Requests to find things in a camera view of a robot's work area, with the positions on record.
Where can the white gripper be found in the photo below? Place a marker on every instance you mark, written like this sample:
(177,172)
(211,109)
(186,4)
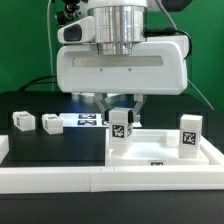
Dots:
(116,58)

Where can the white sheet with AprilTags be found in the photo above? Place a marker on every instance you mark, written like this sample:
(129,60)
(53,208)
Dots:
(83,120)

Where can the white U-shaped fence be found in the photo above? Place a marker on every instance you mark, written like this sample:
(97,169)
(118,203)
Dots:
(99,179)

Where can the white square tabletop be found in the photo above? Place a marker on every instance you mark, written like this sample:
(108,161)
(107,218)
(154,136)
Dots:
(151,147)

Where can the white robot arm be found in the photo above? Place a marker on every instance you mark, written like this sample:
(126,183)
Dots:
(124,11)

